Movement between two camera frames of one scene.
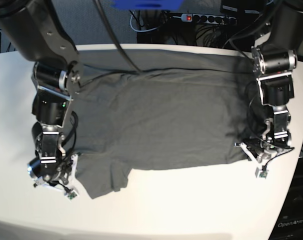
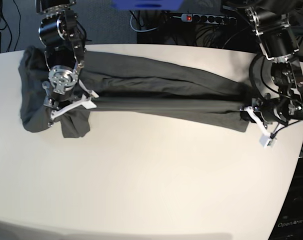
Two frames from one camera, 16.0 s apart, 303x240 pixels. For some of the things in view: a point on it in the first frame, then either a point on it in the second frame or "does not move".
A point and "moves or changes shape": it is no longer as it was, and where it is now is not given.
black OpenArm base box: [294, 222] does not move
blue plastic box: [148, 5] does not move
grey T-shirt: [141, 108] moves or changes shape
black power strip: [192, 17] does not move
